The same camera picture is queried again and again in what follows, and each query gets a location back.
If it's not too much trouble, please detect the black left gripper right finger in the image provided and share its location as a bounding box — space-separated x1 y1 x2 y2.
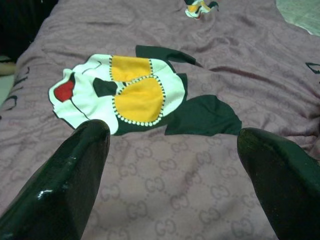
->
236 127 320 240

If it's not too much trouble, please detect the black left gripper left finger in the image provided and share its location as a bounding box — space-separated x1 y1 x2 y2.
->
0 119 111 240

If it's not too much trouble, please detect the white quilted mattress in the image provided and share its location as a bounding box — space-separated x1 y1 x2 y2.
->
275 0 320 37

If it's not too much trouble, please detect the pink cartoon print blanket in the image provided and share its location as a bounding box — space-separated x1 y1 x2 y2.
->
0 0 320 240

